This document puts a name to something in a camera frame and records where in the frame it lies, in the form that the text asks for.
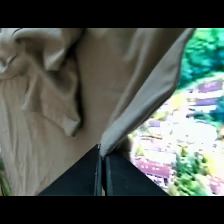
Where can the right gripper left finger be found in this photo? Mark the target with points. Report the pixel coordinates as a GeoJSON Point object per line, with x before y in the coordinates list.
{"type": "Point", "coordinates": [80, 176]}

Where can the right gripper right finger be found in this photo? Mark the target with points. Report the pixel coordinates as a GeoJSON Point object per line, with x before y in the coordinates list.
{"type": "Point", "coordinates": [130, 178]}

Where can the beige garment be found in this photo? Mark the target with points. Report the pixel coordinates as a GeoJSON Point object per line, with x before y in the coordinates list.
{"type": "Point", "coordinates": [66, 100]}

